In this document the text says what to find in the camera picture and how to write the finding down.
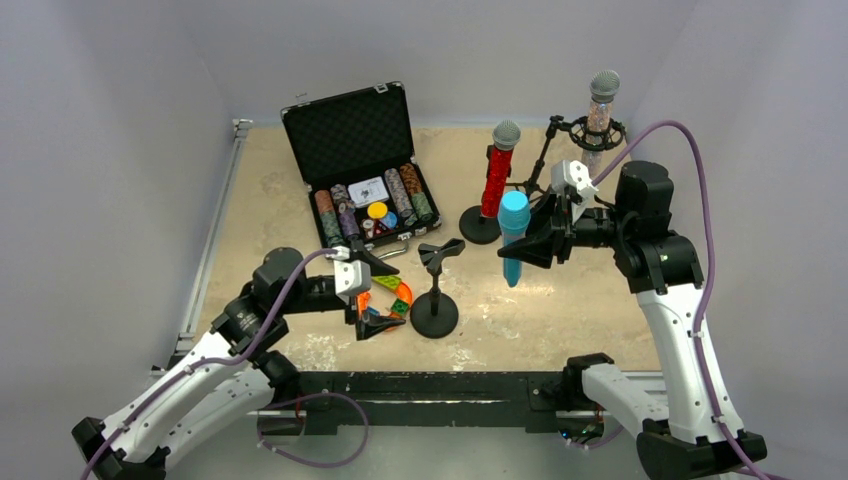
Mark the blue microphone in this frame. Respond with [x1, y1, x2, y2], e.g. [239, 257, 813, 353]
[497, 191, 531, 288]

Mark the round-base mic stand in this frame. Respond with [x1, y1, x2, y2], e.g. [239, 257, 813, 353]
[410, 238, 465, 339]
[459, 145, 501, 245]

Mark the red microphone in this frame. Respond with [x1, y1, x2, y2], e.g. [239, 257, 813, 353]
[481, 120, 521, 218]

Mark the black tripod shock-mount stand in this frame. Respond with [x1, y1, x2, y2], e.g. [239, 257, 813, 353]
[506, 115, 626, 196]

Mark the glitter microphone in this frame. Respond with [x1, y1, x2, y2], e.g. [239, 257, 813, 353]
[581, 70, 620, 177]

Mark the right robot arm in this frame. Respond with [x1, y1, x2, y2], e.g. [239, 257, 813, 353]
[499, 161, 767, 479]

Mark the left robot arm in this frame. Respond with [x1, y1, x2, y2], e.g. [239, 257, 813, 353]
[72, 242, 399, 479]

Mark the lime green toy brick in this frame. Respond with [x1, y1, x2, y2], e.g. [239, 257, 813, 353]
[372, 275, 403, 292]

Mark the orange curved toy track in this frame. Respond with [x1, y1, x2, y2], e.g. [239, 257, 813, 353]
[356, 282, 414, 319]

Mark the dark green toy brick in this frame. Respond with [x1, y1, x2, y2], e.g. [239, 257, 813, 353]
[390, 299, 410, 318]

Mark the yellow poker chip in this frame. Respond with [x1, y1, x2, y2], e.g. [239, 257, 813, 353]
[367, 202, 389, 220]

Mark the white card deck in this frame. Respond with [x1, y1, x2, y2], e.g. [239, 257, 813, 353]
[347, 176, 390, 208]

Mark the black poker chip case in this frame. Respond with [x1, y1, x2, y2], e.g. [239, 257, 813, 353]
[280, 81, 442, 248]

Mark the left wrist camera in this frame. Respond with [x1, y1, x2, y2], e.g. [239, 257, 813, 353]
[328, 246, 372, 298]

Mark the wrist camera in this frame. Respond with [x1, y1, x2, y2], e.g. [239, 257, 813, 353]
[551, 160, 599, 223]
[328, 246, 372, 298]

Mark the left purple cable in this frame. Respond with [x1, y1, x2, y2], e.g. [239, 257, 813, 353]
[79, 248, 339, 480]

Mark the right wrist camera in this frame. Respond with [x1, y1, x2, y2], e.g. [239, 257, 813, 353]
[551, 160, 599, 223]

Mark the purple loop cable under table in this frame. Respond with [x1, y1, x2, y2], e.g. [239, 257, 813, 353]
[256, 392, 370, 472]

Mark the black front table rail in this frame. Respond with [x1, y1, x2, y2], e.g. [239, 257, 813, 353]
[266, 371, 594, 435]

